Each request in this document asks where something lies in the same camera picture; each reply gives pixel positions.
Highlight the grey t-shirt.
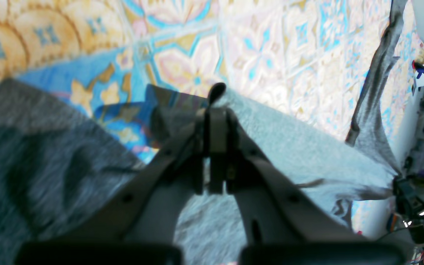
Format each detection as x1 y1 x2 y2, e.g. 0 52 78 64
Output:
0 0 407 265

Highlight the patterned tablecloth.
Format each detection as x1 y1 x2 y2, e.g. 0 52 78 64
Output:
0 0 419 244

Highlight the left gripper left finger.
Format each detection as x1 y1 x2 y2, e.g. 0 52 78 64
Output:
17 109 210 265

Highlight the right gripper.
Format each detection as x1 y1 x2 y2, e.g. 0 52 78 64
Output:
392 177 424 250

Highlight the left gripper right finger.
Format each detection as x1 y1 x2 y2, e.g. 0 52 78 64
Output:
209 108 405 265

